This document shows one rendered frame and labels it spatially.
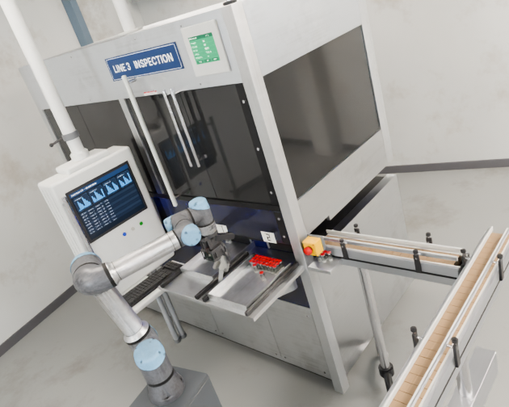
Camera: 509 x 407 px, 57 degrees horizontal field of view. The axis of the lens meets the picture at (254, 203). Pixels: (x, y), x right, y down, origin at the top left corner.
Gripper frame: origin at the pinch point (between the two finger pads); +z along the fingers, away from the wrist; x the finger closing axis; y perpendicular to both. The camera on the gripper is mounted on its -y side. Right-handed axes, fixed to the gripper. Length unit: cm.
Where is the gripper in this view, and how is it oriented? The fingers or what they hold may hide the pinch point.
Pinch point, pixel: (226, 268)
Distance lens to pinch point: 208.0
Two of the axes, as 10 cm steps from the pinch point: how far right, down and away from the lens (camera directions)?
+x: 7.3, 0.8, -6.8
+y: -6.2, 4.9, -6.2
